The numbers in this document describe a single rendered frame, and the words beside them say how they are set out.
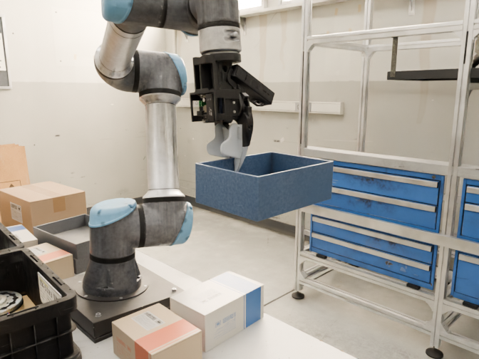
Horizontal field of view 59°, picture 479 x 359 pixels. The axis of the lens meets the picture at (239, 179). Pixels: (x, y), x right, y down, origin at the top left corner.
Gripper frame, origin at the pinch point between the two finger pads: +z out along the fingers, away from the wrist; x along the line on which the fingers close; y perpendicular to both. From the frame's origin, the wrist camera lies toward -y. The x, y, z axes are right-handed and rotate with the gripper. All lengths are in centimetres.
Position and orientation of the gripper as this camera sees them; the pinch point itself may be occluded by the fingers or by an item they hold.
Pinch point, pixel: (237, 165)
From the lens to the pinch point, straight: 80.1
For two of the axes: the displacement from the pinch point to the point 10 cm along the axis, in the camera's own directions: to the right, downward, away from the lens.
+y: -7.3, 1.5, -6.7
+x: 6.8, 0.7, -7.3
